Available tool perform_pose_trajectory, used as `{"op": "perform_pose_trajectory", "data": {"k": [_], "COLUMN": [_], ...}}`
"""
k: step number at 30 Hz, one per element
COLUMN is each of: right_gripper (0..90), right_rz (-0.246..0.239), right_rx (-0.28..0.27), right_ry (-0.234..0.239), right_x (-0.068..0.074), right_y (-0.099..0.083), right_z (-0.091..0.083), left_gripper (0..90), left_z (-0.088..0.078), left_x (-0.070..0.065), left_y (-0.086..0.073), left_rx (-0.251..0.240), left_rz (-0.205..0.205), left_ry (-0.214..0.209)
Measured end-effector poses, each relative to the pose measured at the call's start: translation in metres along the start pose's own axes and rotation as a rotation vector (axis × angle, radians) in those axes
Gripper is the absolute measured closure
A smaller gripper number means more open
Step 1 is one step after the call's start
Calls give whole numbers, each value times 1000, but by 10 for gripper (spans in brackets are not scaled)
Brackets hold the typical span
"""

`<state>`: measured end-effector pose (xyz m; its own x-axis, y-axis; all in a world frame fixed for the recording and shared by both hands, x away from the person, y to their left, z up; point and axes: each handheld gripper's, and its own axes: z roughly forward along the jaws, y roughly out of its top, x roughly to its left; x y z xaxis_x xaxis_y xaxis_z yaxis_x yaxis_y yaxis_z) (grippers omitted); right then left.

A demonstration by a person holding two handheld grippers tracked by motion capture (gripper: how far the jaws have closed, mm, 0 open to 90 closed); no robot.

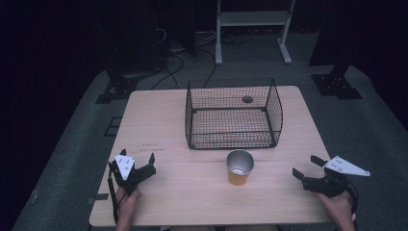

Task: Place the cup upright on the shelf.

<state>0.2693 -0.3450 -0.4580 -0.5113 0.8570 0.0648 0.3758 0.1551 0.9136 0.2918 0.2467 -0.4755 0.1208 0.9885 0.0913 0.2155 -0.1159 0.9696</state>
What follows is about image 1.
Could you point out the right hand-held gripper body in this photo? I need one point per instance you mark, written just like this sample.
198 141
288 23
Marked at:
330 186

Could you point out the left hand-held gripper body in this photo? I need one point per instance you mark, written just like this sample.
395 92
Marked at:
128 174

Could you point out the person's right hand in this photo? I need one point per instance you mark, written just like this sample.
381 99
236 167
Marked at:
340 205

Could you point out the person's left hand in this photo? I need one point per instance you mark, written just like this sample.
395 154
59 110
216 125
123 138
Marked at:
126 205

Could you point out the orange metal cup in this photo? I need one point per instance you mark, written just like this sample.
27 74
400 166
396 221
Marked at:
239 176

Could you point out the black stand base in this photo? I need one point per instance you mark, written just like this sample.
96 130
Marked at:
117 89
336 85

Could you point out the dark round disc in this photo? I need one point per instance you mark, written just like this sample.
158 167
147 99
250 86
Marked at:
247 99

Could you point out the white metal desk frame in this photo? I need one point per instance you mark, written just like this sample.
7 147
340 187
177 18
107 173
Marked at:
253 18

